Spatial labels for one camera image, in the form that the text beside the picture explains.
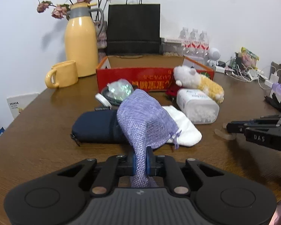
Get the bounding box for purple woven pouch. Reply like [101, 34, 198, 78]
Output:
[117, 89, 181, 188]

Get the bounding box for iridescent plastic bag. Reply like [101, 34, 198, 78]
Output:
[107, 79, 134, 101]

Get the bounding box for clear tape piece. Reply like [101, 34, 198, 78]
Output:
[214, 123, 237, 141]

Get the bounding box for white cloth pouch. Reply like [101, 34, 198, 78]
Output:
[163, 106, 202, 147]

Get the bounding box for cotton swab plastic box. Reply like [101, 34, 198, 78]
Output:
[176, 88, 219, 125]

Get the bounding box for navy blue zip case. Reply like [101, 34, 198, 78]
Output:
[70, 110, 128, 145]

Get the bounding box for white power adapter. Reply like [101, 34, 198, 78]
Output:
[215, 66, 225, 74]

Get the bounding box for colourful snack packet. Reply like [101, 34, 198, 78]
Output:
[241, 47, 259, 69]

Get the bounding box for white yellow plush hamster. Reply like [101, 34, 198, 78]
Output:
[173, 66, 224, 104]

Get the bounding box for small white robot toy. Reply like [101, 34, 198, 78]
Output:
[207, 48, 221, 67]

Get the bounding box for right water bottle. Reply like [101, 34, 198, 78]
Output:
[199, 31, 210, 60]

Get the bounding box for water bottle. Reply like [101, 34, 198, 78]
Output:
[179, 27, 190, 55]
[190, 28, 200, 56]
[199, 31, 210, 60]

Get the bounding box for red cardboard box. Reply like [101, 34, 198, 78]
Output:
[96, 55, 214, 92]

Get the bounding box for middle water bottle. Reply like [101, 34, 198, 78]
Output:
[190, 28, 200, 56]

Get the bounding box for clear jar with seeds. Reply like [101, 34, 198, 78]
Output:
[160, 42, 183, 57]

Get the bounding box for left water bottle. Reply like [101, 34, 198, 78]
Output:
[179, 27, 190, 55]

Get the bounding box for white box on jar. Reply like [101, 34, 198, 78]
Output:
[161, 38, 182, 44]

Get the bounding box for yellow ceramic mug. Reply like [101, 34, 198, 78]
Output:
[45, 60, 78, 88]

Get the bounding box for yellow thermos jug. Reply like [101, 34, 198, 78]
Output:
[64, 2, 104, 77]

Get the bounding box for black paper shopping bag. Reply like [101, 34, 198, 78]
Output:
[106, 0, 161, 55]

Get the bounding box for tangled white cables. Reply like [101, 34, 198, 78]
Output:
[224, 64, 281, 89]

